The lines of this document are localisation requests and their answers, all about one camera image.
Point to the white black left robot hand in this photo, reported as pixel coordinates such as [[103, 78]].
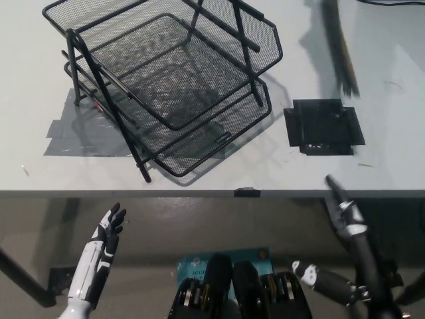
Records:
[[96, 262]]

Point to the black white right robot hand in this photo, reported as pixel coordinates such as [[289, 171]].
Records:
[[368, 259]]

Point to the black robot torso blocks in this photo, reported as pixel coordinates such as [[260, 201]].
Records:
[[242, 292]]

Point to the black mesh two-tier file tray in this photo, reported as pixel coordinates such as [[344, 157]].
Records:
[[172, 83]]

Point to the black floor tape patch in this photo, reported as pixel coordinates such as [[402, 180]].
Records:
[[386, 270], [61, 280]]

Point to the black table leg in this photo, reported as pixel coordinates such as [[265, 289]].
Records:
[[411, 289], [23, 272]]

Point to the teal cardboard box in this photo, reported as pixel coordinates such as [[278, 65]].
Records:
[[252, 256]]

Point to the grey tape patch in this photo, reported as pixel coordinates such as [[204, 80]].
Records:
[[66, 139]]

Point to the small black tape strip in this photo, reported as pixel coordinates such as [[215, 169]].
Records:
[[247, 192]]

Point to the black tape square patch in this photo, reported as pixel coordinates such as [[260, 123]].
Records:
[[322, 126]]

